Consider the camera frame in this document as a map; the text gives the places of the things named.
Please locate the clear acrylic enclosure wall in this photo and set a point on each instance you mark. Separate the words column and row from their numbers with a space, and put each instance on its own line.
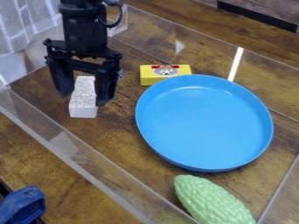
column 99, row 172

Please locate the green bitter gourd toy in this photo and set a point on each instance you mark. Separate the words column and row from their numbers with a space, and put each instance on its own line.
column 208, row 202

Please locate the white grid curtain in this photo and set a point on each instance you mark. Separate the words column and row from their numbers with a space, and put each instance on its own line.
column 23, row 19

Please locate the yellow rectangular box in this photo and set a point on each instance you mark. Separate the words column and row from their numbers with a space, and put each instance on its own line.
column 155, row 73

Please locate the blue round tray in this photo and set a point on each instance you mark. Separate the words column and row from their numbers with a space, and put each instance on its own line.
column 204, row 123

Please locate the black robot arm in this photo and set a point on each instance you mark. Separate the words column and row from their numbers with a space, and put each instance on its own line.
column 88, row 65

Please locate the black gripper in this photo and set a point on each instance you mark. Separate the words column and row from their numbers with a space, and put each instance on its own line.
column 86, row 23

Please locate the white speckled foam block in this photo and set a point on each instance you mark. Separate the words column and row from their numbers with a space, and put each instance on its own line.
column 83, row 98

